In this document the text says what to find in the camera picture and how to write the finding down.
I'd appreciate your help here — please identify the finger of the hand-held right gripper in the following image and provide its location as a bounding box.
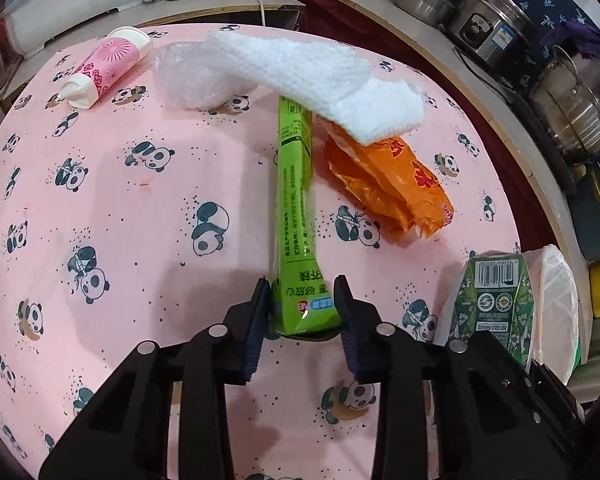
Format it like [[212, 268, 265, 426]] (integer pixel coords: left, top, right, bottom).
[[527, 360, 588, 441]]

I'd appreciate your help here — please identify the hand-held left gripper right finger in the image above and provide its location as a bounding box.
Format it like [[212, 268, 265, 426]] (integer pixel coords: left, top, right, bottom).
[[334, 275, 586, 480]]

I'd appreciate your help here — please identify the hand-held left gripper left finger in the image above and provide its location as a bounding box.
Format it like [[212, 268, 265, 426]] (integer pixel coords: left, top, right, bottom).
[[39, 277, 273, 480]]

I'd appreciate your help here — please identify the white trash bin plastic liner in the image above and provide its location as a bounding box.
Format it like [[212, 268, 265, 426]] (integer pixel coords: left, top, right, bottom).
[[522, 244, 593, 386]]

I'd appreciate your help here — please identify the dark green drink carton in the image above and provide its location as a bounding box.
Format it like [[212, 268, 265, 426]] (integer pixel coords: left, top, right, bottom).
[[447, 254, 537, 368]]

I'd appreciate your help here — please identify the green tube pack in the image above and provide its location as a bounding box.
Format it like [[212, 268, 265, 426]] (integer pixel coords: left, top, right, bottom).
[[269, 95, 342, 337]]

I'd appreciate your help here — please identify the orange plastic bag red print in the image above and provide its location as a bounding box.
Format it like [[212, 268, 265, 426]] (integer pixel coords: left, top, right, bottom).
[[324, 122, 455, 246]]

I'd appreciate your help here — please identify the pink panda print tablecloth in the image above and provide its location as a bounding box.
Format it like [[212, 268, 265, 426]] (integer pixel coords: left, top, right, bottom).
[[0, 22, 531, 480]]

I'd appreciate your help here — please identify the clear plastic bag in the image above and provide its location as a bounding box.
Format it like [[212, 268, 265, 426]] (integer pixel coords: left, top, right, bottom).
[[152, 40, 261, 111]]

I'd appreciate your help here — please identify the white textured paper towel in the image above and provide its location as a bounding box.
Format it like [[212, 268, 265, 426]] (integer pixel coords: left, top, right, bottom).
[[207, 30, 426, 145]]

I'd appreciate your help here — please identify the large steel steamer pot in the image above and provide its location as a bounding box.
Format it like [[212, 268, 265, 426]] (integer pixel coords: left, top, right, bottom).
[[527, 45, 600, 163]]

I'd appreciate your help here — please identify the pink floral squeeze bottle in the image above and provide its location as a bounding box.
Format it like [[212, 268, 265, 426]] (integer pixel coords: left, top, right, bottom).
[[59, 26, 153, 110]]

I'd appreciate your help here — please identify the steel rice cooker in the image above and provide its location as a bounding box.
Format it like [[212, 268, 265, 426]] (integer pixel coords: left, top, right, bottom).
[[447, 0, 538, 78]]

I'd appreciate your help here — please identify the small steel pot with lid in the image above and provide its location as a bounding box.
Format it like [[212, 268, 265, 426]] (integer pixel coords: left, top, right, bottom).
[[392, 0, 456, 26]]

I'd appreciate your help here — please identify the purple towel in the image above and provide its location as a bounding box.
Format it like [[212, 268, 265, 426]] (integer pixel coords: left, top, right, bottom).
[[547, 17, 600, 66]]

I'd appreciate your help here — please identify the white dish box clear lid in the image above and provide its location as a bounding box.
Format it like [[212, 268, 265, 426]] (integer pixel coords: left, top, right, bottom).
[[0, 0, 111, 61]]

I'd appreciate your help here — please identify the white power cable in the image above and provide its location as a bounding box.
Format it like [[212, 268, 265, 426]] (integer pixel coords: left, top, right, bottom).
[[242, 0, 268, 26]]

